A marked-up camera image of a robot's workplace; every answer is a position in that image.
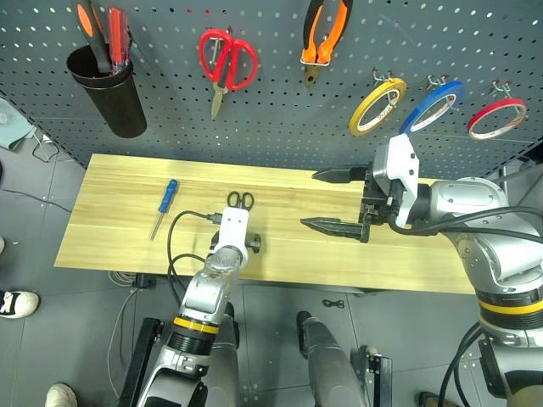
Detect grey floor cable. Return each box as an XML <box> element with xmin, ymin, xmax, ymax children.
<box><xmin>106</xmin><ymin>270</ymin><xmax>142</xmax><ymax>399</ymax></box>

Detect yellow tape roll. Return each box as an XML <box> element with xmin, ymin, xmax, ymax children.
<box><xmin>348</xmin><ymin>77</ymin><xmax>408</xmax><ymax>137</ymax></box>

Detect dark grey rounded robot leg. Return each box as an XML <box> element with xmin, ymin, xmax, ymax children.
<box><xmin>295</xmin><ymin>310</ymin><xmax>368</xmax><ymax>407</ymax></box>

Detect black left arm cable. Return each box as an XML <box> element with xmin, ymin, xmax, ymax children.
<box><xmin>166</xmin><ymin>210</ymin><xmax>221</xmax><ymax>306</ymax></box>

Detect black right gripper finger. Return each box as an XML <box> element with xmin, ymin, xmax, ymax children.
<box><xmin>299</xmin><ymin>216</ymin><xmax>370</xmax><ymax>244</ymax></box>
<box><xmin>311</xmin><ymin>165</ymin><xmax>368</xmax><ymax>185</ymax></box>

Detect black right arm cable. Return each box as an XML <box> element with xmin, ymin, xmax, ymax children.
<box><xmin>386</xmin><ymin>205</ymin><xmax>543</xmax><ymax>246</ymax></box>

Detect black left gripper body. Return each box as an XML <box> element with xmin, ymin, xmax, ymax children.
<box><xmin>209</xmin><ymin>231</ymin><xmax>265</xmax><ymax>256</ymax></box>

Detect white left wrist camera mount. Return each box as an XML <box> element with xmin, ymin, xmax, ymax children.
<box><xmin>216</xmin><ymin>206</ymin><xmax>250</xmax><ymax>255</ymax></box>

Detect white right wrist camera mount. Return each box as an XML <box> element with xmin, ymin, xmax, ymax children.
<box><xmin>372</xmin><ymin>132</ymin><xmax>422</xmax><ymax>226</ymax></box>

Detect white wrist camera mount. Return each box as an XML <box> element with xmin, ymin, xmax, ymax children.
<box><xmin>216</xmin><ymin>206</ymin><xmax>250</xmax><ymax>255</ymax></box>
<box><xmin>372</xmin><ymin>132</ymin><xmax>422</xmax><ymax>226</ymax></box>

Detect orange black handled tool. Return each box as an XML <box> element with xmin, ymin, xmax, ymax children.
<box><xmin>75</xmin><ymin>0</ymin><xmax>114</xmax><ymax>74</ymax></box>

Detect orange black pliers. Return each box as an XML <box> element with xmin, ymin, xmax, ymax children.
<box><xmin>299</xmin><ymin>0</ymin><xmax>354</xmax><ymax>89</ymax></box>

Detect white shoe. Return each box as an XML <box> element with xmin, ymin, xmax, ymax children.
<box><xmin>45</xmin><ymin>382</ymin><xmax>78</xmax><ymax>407</ymax></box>

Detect red clear handled screwdriver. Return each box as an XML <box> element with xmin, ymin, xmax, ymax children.
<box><xmin>105</xmin><ymin>5</ymin><xmax>131</xmax><ymax>76</ymax></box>

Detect grey perforated pegboard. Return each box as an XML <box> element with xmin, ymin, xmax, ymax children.
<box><xmin>0</xmin><ymin>0</ymin><xmax>543</xmax><ymax>181</ymax></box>

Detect red tape roll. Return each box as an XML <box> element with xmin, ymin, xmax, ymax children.
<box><xmin>466</xmin><ymin>98</ymin><xmax>529</xmax><ymax>142</ymax></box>

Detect blue handled screwdriver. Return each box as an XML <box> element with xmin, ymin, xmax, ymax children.
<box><xmin>149</xmin><ymin>178</ymin><xmax>180</xmax><ymax>242</ymax></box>

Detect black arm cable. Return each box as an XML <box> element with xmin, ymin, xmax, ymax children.
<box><xmin>166</xmin><ymin>210</ymin><xmax>221</xmax><ymax>306</ymax></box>
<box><xmin>386</xmin><ymin>205</ymin><xmax>543</xmax><ymax>246</ymax></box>

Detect grey green bag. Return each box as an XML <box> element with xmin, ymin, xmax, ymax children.
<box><xmin>0</xmin><ymin>96</ymin><xmax>38</xmax><ymax>150</ymax></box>

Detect red handled scissors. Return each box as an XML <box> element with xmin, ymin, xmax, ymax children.
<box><xmin>198</xmin><ymin>27</ymin><xmax>260</xmax><ymax>121</ymax></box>

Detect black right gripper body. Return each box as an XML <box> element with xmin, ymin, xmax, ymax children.
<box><xmin>359</xmin><ymin>162</ymin><xmax>402</xmax><ymax>226</ymax></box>

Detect black metal frame rail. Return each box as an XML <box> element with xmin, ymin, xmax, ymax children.
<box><xmin>359</xmin><ymin>344</ymin><xmax>394</xmax><ymax>407</ymax></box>
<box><xmin>117</xmin><ymin>317</ymin><xmax>165</xmax><ymax>407</ymax></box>

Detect black handled small scissors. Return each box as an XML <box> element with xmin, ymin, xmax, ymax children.
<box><xmin>227</xmin><ymin>191</ymin><xmax>255</xmax><ymax>210</ymax></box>

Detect black cylindrical tool cup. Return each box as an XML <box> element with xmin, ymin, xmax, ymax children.
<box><xmin>66</xmin><ymin>45</ymin><xmax>148</xmax><ymax>139</ymax></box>

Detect white black sneaker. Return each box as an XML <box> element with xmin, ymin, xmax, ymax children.
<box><xmin>0</xmin><ymin>290</ymin><xmax>41</xmax><ymax>320</ymax></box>

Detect blue tape roll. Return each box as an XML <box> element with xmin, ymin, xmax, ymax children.
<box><xmin>398</xmin><ymin>80</ymin><xmax>467</xmax><ymax>136</ymax></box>

